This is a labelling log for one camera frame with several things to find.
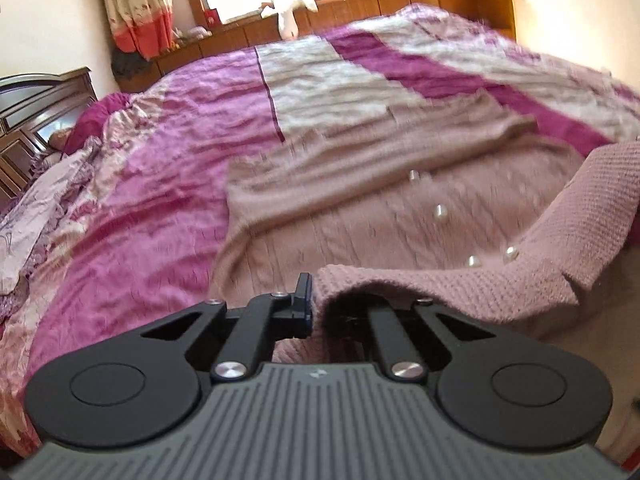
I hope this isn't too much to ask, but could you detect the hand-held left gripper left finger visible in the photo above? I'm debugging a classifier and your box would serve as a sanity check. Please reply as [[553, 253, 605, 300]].
[[140, 272, 314, 382]]

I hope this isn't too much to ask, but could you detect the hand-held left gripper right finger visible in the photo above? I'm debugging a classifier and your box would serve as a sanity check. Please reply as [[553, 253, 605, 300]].
[[366, 299, 482, 382]]

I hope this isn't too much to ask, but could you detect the pink knit cardigan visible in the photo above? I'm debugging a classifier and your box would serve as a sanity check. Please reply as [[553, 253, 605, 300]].
[[207, 88, 640, 362]]

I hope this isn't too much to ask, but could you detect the purple striped bedspread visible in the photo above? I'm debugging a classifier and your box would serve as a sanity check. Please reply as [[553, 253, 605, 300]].
[[0, 2, 640, 466]]

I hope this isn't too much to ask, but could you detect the magenta pillow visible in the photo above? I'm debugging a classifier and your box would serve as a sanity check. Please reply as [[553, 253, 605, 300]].
[[74, 92, 147, 152]]

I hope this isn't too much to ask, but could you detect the pink floral quilt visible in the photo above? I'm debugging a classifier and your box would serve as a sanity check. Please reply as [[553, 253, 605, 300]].
[[0, 95, 168, 313]]

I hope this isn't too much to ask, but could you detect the white cloth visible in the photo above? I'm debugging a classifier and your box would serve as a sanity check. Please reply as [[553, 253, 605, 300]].
[[259, 0, 319, 41]]

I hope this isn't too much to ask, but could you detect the dark cloth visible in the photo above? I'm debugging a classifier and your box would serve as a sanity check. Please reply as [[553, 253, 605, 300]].
[[110, 49, 162, 82]]

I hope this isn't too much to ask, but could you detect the dark wooden headboard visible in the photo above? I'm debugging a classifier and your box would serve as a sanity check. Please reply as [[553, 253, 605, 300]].
[[0, 66, 99, 207]]

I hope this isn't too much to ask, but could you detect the wooden window cabinet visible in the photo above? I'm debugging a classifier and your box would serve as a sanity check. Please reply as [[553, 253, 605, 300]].
[[116, 0, 516, 94]]

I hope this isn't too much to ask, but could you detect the floral orange curtain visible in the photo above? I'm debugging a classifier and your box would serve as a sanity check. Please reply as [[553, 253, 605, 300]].
[[100, 0, 177, 61]]

